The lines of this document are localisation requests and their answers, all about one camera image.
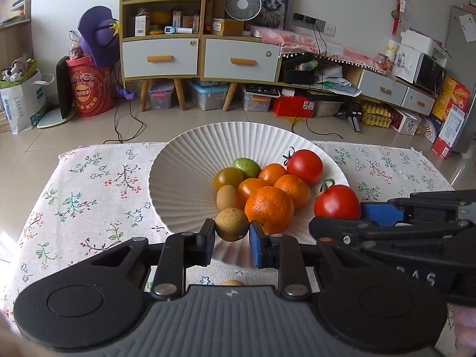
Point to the silver refrigerator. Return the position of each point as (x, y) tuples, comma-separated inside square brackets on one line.
[(465, 89)]

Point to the wall bookshelf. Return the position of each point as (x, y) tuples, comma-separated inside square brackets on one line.
[(11, 11)]

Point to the small clear storage box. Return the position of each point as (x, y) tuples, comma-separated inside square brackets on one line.
[(161, 96)]

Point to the glass jar with orange contents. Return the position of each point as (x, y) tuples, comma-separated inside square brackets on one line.
[(383, 62)]

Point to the floral tablecloth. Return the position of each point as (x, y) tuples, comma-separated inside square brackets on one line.
[(93, 200)]

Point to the low wooden drawer cabinet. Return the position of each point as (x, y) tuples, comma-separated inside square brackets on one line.
[(241, 37)]

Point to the grey media cabinet drawer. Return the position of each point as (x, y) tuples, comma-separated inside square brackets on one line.
[(383, 83), (418, 100)]

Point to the white appliance box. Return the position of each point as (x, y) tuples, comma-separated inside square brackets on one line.
[(424, 41)]

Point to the red flat box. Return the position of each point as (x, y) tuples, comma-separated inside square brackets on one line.
[(292, 107)]

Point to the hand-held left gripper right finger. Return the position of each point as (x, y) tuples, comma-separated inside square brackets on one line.
[(256, 247)]

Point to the yellow egg carton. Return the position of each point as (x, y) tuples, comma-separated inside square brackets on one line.
[(376, 115)]

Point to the black tripod device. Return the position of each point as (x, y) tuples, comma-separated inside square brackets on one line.
[(351, 115)]

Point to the brown longan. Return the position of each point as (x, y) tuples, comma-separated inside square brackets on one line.
[(227, 197), (232, 225), (233, 283)]

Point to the small orange mandarin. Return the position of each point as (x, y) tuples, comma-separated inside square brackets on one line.
[(295, 189)]

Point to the white paper note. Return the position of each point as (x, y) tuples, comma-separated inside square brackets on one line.
[(467, 26)]

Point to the black storage case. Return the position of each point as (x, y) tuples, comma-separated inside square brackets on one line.
[(295, 74)]

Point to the brown cardboard box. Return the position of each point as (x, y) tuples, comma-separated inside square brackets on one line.
[(228, 28)]

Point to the white carton on floor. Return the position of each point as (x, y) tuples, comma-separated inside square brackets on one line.
[(406, 122)]

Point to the orange cherry tomato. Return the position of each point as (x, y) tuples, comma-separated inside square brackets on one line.
[(272, 173), (250, 187)]

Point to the white ribbed bowl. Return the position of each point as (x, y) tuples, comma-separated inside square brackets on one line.
[(186, 178)]

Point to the clear storage box blue lid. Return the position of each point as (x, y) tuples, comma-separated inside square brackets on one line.
[(207, 96)]

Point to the tall wooden shelf cabinet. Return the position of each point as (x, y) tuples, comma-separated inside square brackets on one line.
[(124, 18)]

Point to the large orange mandarin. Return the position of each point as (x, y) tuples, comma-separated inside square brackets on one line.
[(269, 208)]

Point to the red printed bucket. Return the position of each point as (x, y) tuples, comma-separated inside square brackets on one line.
[(89, 89)]

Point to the green jujube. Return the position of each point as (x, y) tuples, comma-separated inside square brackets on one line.
[(246, 166)]

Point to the white and blue thermometer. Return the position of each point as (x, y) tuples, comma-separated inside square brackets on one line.
[(176, 29)]

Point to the small white desk fan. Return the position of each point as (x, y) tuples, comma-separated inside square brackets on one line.
[(243, 4)]

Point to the long wooden media cabinet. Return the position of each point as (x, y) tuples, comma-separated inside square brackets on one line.
[(357, 78)]

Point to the red hanging ornament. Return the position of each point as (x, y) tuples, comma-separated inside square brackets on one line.
[(399, 0)]

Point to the purple plastic hook toy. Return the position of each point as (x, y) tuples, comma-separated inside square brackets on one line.
[(127, 93)]

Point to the framed cat picture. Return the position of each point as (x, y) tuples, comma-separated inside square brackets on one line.
[(273, 5)]

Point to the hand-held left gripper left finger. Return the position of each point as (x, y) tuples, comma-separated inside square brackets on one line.
[(206, 241)]

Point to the olive yellow tomato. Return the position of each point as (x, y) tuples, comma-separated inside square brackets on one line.
[(227, 177)]

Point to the red tomato with stem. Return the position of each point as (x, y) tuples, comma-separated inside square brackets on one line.
[(305, 166), (336, 202)]

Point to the pink patterned cloth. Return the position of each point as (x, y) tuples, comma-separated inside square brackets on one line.
[(305, 41)]

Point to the black microwave oven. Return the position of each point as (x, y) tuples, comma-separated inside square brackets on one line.
[(429, 72)]

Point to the white paper bag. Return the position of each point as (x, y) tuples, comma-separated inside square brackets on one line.
[(22, 104)]

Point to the orange and red carton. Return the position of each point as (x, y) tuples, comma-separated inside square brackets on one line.
[(452, 115)]

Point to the white illustrated carton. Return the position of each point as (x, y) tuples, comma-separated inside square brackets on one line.
[(406, 61)]

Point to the clear storage box with items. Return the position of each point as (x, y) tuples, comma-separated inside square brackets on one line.
[(256, 103)]

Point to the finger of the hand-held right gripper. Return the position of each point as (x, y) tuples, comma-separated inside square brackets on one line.
[(334, 232), (381, 214)]

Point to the black panel on white base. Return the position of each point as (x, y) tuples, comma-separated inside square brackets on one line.
[(63, 87)]

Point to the purple plush witch hat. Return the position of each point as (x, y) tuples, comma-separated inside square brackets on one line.
[(98, 33)]

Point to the wall power strip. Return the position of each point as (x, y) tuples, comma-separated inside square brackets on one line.
[(308, 20)]

